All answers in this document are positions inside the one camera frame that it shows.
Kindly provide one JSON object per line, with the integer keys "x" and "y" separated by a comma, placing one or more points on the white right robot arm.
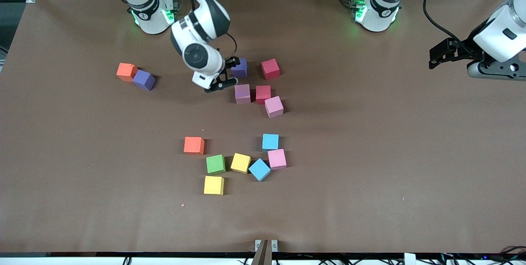
{"x": 201, "y": 55}

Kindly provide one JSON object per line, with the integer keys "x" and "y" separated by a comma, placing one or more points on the green foam block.
{"x": 215, "y": 163}

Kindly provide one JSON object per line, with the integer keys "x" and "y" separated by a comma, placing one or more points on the white table edge rail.
{"x": 82, "y": 261}

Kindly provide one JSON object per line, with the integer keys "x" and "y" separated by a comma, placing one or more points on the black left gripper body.
{"x": 461, "y": 50}

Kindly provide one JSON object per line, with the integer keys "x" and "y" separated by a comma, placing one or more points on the yellow foam block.
{"x": 213, "y": 184}
{"x": 241, "y": 162}

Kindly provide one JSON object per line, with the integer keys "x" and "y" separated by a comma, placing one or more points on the brown wedge post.
{"x": 261, "y": 254}

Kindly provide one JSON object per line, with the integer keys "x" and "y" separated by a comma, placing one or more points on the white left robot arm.
{"x": 378, "y": 14}

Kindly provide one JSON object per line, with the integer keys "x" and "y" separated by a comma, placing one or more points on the blue foam block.
{"x": 270, "y": 141}
{"x": 259, "y": 169}

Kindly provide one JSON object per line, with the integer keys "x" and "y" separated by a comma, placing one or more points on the orange foam block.
{"x": 125, "y": 71}
{"x": 193, "y": 144}

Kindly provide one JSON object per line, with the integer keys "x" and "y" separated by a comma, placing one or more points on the purple foam block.
{"x": 144, "y": 79}
{"x": 242, "y": 70}

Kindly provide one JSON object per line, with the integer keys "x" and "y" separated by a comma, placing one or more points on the pink foam block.
{"x": 242, "y": 94}
{"x": 274, "y": 106}
{"x": 277, "y": 158}

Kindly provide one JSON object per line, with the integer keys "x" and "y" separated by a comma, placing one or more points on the red foam block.
{"x": 263, "y": 93}
{"x": 270, "y": 69}

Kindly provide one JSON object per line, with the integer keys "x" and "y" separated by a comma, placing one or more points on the brown paper table cover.
{"x": 370, "y": 199}

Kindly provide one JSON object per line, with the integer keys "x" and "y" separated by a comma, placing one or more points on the white edge bracket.
{"x": 409, "y": 259}

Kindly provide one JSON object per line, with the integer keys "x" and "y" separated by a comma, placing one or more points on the small metal bracket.
{"x": 274, "y": 245}

